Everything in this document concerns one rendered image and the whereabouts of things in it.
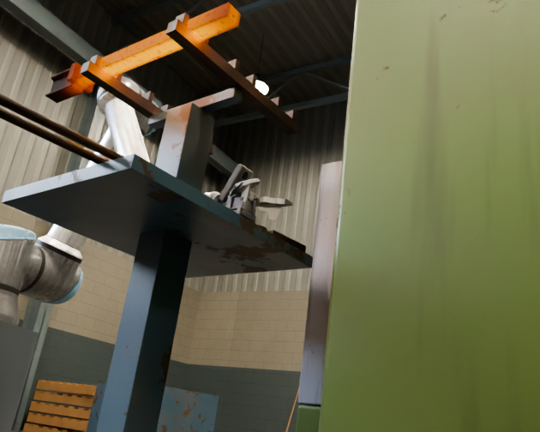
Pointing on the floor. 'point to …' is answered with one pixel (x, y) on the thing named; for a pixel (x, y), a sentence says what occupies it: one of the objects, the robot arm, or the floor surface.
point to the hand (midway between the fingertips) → (278, 189)
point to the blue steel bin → (171, 411)
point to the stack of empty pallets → (60, 407)
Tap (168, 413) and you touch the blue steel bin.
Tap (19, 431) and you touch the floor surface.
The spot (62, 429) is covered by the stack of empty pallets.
